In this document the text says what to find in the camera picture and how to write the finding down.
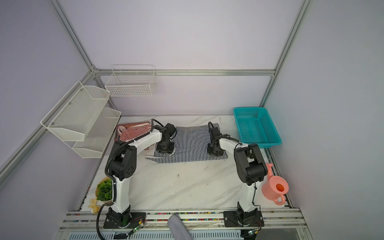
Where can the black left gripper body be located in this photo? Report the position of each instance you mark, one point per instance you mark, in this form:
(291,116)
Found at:
(165,146)

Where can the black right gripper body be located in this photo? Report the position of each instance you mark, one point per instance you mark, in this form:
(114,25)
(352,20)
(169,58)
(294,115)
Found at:
(211,150)

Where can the navy white striped tank top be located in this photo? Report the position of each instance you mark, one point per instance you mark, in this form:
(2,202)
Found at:
(190,146)

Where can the red white striped tank top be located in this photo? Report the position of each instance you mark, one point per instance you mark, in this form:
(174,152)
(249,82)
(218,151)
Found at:
(135,132)

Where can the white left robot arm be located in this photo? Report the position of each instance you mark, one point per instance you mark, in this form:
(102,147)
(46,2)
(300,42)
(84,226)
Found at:
(120,167)

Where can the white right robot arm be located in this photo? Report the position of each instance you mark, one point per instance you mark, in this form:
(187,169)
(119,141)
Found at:
(251,169)

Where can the folded red graphic tank top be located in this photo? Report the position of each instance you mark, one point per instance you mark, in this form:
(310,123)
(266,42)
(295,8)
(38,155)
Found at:
(117,135)

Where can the teal plastic basket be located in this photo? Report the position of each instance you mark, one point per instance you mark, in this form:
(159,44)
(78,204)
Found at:
(255,126)

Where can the pink watering can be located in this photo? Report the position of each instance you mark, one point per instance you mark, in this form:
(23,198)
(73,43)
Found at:
(275,188)

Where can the green potted plant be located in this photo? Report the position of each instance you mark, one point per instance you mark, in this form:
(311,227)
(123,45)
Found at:
(104,190)

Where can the grey foam microphone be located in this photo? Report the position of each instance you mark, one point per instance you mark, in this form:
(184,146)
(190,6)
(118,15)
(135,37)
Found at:
(177,228)

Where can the yellow toy on floor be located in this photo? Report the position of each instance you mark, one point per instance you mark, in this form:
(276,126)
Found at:
(94,206)

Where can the white mesh wall shelf lower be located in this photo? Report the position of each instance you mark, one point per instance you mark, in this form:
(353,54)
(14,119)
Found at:
(99,136)

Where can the white mesh wall shelf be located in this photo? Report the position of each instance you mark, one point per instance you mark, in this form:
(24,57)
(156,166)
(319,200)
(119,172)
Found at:
(72,118)
(99,136)

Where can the white wire wall basket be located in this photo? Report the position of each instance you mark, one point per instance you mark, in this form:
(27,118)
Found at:
(132,81)

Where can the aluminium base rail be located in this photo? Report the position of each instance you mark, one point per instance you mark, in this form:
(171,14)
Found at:
(283,223)

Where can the white mesh wall shelf upper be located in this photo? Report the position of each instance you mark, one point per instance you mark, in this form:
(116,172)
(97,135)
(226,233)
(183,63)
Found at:
(72,118)

